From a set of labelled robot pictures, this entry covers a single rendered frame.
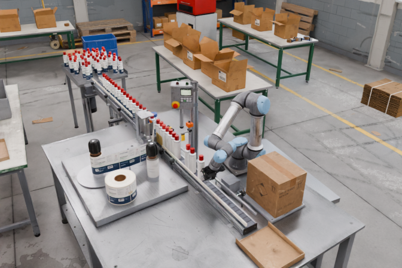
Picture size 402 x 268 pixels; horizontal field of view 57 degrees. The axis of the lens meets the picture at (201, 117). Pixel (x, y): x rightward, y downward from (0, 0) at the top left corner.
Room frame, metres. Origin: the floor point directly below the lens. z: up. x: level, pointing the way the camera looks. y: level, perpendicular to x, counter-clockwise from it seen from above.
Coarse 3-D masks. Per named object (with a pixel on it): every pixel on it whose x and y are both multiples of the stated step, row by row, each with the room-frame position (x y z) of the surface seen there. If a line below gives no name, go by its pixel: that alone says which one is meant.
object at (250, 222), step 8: (184, 160) 2.39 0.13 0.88; (192, 176) 2.18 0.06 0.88; (200, 184) 2.09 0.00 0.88; (208, 184) 2.09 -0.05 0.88; (208, 192) 2.01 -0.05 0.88; (216, 192) 2.01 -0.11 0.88; (216, 200) 1.92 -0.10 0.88; (224, 200) 1.92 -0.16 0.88; (224, 208) 1.84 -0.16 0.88; (232, 208) 1.84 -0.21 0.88; (232, 216) 1.77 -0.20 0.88; (240, 216) 1.77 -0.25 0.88; (240, 224) 1.70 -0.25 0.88; (248, 224) 1.70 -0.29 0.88
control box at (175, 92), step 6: (174, 84) 2.49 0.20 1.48; (180, 84) 2.49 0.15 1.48; (174, 90) 2.47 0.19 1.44; (192, 90) 2.46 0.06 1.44; (174, 96) 2.47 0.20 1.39; (180, 96) 2.47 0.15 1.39; (186, 96) 2.46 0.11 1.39; (192, 96) 2.46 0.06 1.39; (174, 102) 2.47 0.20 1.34; (180, 102) 2.47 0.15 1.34; (186, 102) 2.46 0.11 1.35; (192, 102) 2.46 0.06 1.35; (174, 108) 2.47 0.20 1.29; (180, 108) 2.47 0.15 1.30; (186, 108) 2.46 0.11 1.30; (192, 108) 2.46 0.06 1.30
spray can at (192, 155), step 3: (192, 147) 2.26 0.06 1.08; (192, 150) 2.23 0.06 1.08; (189, 153) 2.24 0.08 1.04; (192, 153) 2.23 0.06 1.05; (195, 153) 2.24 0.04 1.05; (189, 156) 2.23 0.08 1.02; (192, 156) 2.22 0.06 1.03; (195, 156) 2.23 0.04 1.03; (189, 159) 2.23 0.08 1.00; (192, 159) 2.22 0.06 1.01; (195, 159) 2.23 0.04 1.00; (189, 162) 2.23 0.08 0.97; (192, 162) 2.22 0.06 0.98; (195, 162) 2.23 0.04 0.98; (189, 165) 2.23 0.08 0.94; (192, 165) 2.22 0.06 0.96; (195, 165) 2.23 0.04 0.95; (189, 168) 2.24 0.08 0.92; (192, 168) 2.22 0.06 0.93; (195, 168) 2.23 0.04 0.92; (192, 171) 2.22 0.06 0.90; (195, 171) 2.23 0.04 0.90
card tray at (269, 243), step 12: (264, 228) 1.72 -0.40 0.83; (276, 228) 1.68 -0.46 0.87; (240, 240) 1.61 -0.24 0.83; (252, 240) 1.61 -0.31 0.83; (264, 240) 1.61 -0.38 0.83; (276, 240) 1.61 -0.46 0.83; (288, 240) 1.59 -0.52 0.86; (252, 252) 1.52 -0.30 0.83; (264, 252) 1.52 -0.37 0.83; (276, 252) 1.52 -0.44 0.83; (288, 252) 1.52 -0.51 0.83; (300, 252) 1.51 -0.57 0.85; (264, 264) 1.44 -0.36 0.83; (276, 264) 1.44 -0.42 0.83; (288, 264) 1.42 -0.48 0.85
